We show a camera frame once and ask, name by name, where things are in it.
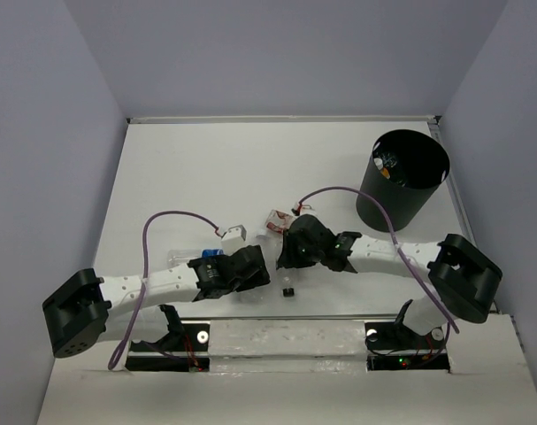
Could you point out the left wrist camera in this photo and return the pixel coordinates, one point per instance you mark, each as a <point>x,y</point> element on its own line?
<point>233,239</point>

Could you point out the orange juice bottle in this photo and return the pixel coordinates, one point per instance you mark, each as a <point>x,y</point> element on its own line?
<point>379,164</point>

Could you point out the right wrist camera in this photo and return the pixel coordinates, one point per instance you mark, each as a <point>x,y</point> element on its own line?
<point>300,209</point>

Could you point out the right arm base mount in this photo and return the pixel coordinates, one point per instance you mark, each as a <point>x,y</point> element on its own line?
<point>391,346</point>

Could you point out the black cylindrical bin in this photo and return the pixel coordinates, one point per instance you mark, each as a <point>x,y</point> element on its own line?
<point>427,166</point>

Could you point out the blue label water bottle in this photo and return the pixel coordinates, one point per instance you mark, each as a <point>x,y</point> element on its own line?
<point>178,257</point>

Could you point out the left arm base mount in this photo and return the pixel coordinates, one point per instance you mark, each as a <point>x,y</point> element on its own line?
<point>183,348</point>

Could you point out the crushed clear bottle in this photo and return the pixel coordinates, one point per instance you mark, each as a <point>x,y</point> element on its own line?
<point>393,168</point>

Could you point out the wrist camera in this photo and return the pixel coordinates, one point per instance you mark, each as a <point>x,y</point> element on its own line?
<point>300,209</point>
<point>233,239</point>

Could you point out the small black bottle cap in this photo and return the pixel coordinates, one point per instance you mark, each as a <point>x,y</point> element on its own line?
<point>288,292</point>

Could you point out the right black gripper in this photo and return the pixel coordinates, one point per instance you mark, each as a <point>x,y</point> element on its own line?
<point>289,256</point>

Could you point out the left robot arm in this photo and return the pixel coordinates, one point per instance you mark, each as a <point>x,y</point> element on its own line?
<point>76,314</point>

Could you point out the red cap bottle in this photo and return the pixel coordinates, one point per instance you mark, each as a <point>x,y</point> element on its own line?
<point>278,221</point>

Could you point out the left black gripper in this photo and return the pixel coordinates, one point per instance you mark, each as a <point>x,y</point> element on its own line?
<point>258,278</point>

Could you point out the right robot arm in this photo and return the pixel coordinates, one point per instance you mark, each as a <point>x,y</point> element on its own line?
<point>459,281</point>

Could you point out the clear unlabeled bottle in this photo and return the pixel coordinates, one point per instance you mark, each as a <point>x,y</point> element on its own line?
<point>271,244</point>

